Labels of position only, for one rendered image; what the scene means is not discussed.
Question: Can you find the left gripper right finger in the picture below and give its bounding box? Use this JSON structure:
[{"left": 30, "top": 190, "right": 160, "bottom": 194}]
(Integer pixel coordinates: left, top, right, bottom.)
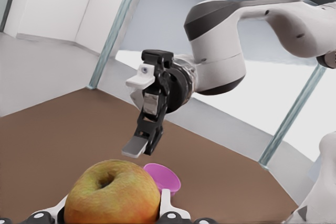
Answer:
[{"left": 156, "top": 188, "right": 192, "bottom": 224}]

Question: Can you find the grey-padded finger of the right gripper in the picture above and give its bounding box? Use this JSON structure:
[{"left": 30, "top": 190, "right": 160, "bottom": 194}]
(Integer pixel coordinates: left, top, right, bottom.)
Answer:
[{"left": 121, "top": 87, "right": 169, "bottom": 159}]

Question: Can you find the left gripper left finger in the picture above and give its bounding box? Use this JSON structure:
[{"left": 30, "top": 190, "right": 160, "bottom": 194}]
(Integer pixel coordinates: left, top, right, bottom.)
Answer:
[{"left": 25, "top": 195, "right": 68, "bottom": 224}]

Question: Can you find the white-tipped finger of the right gripper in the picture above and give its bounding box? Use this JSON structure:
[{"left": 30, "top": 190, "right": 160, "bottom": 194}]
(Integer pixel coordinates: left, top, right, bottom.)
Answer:
[{"left": 125, "top": 48, "right": 174, "bottom": 90}]

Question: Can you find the yellow-red apple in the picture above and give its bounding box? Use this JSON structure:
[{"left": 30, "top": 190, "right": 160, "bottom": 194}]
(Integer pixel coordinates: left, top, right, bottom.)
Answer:
[{"left": 64, "top": 159, "right": 161, "bottom": 224}]

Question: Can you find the pink bowl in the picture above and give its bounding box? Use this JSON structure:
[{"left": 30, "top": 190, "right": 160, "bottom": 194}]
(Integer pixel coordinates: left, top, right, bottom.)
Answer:
[{"left": 143, "top": 163, "right": 182, "bottom": 197}]

